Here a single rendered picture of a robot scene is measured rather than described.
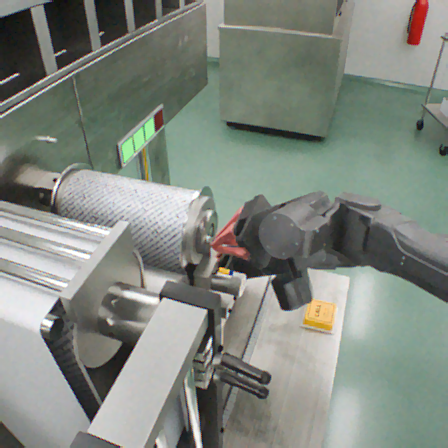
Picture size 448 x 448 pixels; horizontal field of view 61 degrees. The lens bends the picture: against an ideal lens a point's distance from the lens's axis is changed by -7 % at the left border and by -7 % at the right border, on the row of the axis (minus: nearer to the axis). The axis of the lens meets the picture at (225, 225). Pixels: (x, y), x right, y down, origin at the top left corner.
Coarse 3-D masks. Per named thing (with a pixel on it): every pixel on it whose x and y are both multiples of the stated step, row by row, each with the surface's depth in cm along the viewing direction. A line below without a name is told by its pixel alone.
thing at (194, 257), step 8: (72, 176) 71; (200, 200) 65; (208, 200) 67; (200, 208) 64; (208, 208) 69; (192, 216) 63; (200, 216) 65; (192, 224) 63; (192, 232) 63; (192, 240) 63; (192, 248) 64; (192, 256) 65; (200, 256) 69
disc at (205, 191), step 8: (200, 192) 65; (208, 192) 69; (192, 200) 63; (192, 208) 63; (184, 224) 62; (184, 232) 62; (184, 240) 62; (184, 248) 63; (184, 256) 64; (184, 264) 65; (192, 264) 69
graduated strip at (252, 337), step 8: (272, 288) 104; (264, 296) 102; (264, 304) 100; (264, 312) 98; (256, 320) 97; (256, 328) 95; (248, 336) 93; (256, 336) 93; (248, 344) 91; (248, 352) 90; (248, 360) 88; (240, 376) 85; (232, 392) 82; (232, 400) 81; (224, 408) 80; (232, 408) 80; (224, 416) 78; (224, 424) 77; (224, 432) 76
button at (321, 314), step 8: (312, 304) 97; (320, 304) 97; (328, 304) 97; (312, 312) 95; (320, 312) 95; (328, 312) 95; (304, 320) 94; (312, 320) 94; (320, 320) 94; (328, 320) 93; (328, 328) 93
